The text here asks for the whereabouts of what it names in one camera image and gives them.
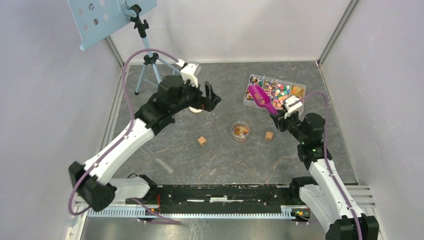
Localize light blue music stand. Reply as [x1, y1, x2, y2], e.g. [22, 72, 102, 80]
[67, 0, 189, 96]

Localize magenta plastic scoop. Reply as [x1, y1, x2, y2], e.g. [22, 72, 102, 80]
[247, 84, 278, 115]

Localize clear glass jar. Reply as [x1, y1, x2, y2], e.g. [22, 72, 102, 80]
[230, 121, 250, 142]

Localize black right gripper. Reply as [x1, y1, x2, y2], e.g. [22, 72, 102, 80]
[269, 108, 307, 144]

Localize clear compartment candy box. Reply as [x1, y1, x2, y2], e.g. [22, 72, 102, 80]
[243, 74, 307, 110]

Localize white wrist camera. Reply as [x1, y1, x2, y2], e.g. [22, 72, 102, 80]
[283, 95, 303, 119]
[176, 59, 201, 88]

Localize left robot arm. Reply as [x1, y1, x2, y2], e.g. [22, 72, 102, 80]
[68, 75, 222, 212]

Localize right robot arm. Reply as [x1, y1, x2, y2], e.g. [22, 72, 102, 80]
[270, 110, 380, 240]

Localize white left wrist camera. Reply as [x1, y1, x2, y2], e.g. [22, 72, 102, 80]
[176, 59, 201, 88]

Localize gold jar lid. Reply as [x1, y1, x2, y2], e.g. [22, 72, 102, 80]
[188, 107, 204, 114]

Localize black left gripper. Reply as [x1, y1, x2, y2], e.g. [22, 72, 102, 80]
[170, 77, 221, 115]

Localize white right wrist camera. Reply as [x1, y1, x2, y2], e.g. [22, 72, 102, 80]
[283, 95, 303, 119]

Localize wooden letter cube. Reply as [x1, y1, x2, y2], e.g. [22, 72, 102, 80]
[197, 136, 207, 146]

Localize plain wooden cube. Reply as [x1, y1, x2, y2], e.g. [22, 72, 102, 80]
[264, 131, 274, 141]

